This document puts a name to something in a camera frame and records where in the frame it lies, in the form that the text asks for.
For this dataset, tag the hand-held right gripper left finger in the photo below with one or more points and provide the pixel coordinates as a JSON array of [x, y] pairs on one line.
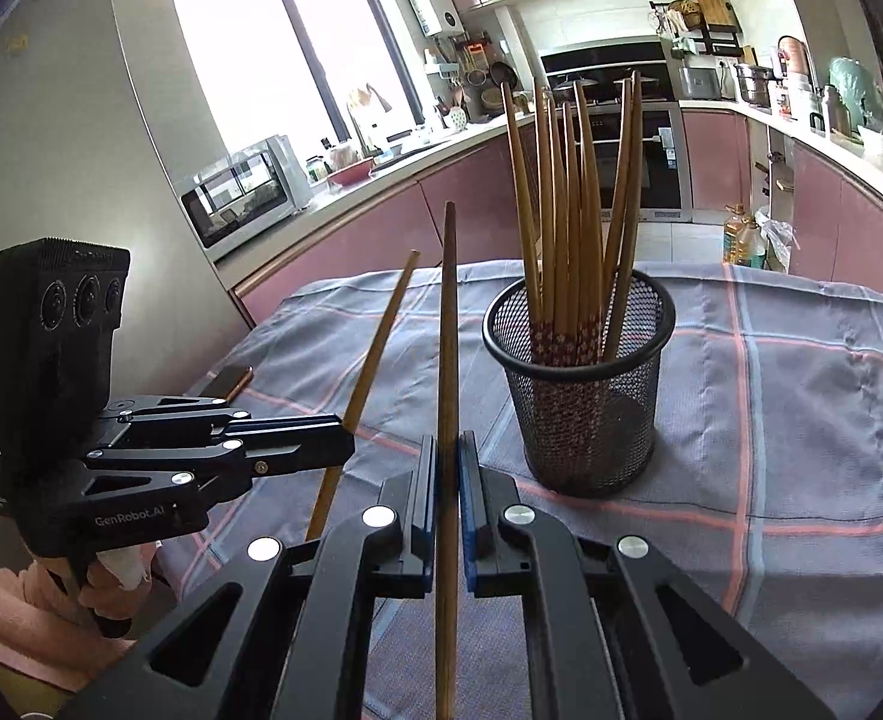
[[428, 487]]

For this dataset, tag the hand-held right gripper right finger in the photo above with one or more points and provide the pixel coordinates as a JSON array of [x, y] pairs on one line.
[[470, 495]]

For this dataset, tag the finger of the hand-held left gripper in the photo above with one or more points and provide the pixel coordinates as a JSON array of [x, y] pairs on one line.
[[291, 427], [299, 457]]

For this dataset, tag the black mesh utensil holder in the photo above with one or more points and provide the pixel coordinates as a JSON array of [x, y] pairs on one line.
[[621, 420]]

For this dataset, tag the bunch of wooden chopsticks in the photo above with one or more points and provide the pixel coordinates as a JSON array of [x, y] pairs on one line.
[[554, 240]]

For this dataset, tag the person's left hand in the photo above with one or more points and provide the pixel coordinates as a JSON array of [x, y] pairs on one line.
[[104, 591]]

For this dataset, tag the smartphone with copper edge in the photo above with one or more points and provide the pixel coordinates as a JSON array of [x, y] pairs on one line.
[[225, 382]]

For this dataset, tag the pink kitchen base cabinets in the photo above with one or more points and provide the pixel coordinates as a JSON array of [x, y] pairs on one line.
[[381, 232]]

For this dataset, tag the white countertop oven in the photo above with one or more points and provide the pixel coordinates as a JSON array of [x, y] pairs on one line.
[[243, 195]]

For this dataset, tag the red basin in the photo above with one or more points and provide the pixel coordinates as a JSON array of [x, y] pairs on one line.
[[350, 171]]

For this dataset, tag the blue plaid tablecloth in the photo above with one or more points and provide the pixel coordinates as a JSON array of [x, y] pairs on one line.
[[786, 427]]

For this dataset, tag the kitchen window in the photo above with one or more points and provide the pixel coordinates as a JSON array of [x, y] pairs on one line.
[[291, 60]]

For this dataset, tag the cooking oil bottle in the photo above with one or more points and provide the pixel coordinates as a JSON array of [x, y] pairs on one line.
[[740, 240]]

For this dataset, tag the built-in black oven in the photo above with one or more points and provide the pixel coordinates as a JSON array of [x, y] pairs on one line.
[[651, 165]]

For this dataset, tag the white plastic bag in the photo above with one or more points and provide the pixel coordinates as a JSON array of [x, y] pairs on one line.
[[775, 244]]

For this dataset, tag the black integrated stove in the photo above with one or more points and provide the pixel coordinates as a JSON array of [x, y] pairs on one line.
[[606, 75]]

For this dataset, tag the white water heater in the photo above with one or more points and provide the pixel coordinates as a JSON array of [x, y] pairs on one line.
[[432, 4]]

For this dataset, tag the stainless steel pot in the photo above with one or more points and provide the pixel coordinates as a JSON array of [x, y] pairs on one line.
[[754, 84]]

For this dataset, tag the black storage rack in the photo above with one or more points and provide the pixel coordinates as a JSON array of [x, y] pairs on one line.
[[700, 26]]

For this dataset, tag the pink thermos jug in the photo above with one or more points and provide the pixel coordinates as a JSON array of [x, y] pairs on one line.
[[792, 58]]

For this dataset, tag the green mesh food cover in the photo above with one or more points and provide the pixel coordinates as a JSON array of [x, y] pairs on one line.
[[861, 90]]

